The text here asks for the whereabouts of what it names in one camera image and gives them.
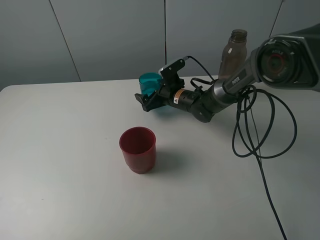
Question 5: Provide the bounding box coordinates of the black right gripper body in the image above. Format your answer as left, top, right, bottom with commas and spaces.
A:
156, 84, 200, 113

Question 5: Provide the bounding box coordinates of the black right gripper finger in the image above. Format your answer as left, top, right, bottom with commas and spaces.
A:
134, 89, 170, 111

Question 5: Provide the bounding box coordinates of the teal transparent plastic cup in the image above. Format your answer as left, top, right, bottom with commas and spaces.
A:
139, 72, 162, 95

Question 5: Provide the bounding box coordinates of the smoky transparent plastic bottle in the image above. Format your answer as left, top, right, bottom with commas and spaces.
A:
218, 29, 248, 80

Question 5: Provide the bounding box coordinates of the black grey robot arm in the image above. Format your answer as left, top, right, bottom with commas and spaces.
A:
134, 24, 320, 123

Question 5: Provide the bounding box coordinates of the red plastic cup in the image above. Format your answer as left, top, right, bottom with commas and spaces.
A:
119, 126, 156, 174

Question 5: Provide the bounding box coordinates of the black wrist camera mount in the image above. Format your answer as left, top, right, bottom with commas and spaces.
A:
158, 56, 188, 91

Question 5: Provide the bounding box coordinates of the black camera cable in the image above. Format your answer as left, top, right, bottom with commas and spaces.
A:
186, 55, 299, 240

